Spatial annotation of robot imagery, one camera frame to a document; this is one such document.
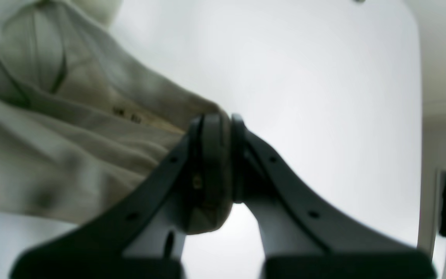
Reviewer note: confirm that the beige t-shirt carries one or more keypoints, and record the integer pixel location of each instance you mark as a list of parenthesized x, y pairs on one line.
[(82, 122)]

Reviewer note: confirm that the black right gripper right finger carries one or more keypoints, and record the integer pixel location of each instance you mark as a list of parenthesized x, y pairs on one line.
[(303, 236)]

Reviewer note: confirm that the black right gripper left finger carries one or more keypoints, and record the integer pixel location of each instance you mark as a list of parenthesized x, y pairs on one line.
[(143, 235)]

